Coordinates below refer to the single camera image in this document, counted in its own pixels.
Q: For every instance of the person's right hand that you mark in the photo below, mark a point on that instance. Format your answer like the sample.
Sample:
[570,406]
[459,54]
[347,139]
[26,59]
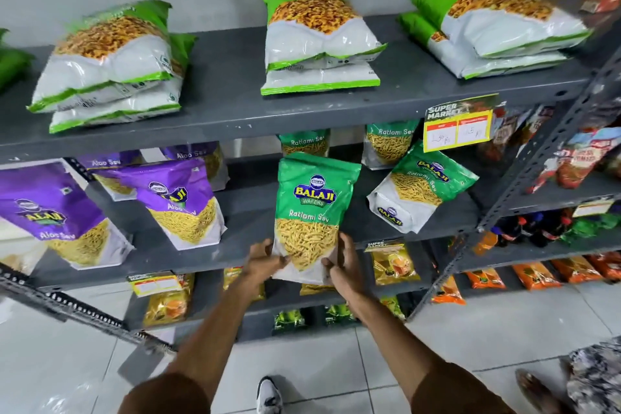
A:
[347,278]

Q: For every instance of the person's left hand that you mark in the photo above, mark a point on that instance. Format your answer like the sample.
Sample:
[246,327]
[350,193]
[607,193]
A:
[262,265]

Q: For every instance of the grey metal shelf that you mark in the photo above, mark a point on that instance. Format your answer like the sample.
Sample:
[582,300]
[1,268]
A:
[228,74]

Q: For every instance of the green-white packet stack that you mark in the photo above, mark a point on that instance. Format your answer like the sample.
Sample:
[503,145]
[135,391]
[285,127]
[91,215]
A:
[315,45]

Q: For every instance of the person's right forearm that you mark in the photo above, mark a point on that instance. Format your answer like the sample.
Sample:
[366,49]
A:
[407,360]

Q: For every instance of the person's left forearm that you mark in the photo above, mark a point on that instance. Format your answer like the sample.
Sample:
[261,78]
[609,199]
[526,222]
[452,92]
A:
[208,346]

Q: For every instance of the gold tea packet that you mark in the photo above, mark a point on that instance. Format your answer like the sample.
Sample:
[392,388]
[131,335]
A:
[232,278]
[395,268]
[315,290]
[167,307]

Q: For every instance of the dark green packet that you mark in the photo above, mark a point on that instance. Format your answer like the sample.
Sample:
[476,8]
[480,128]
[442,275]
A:
[289,320]
[393,307]
[337,314]

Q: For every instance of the small yellow price label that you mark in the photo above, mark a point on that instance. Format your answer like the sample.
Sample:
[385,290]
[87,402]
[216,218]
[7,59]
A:
[593,208]
[385,246]
[155,285]

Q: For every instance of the orange packet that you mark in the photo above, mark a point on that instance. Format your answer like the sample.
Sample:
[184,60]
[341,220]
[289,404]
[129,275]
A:
[448,291]
[536,276]
[577,269]
[485,279]
[606,265]

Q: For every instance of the white black sneaker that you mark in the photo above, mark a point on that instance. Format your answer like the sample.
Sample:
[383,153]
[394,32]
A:
[269,396]

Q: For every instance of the yellow red price label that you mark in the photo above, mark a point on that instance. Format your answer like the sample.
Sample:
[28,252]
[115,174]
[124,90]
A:
[458,130]

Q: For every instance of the row of soft drink bottles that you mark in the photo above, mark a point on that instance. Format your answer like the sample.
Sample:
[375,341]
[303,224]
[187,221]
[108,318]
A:
[533,229]

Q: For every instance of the grey metal rack unit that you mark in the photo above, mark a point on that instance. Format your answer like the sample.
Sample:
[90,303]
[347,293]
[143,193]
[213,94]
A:
[543,198]

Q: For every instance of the row of red sauce pouches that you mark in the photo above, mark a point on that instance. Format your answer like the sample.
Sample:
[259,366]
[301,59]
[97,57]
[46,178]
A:
[582,161]

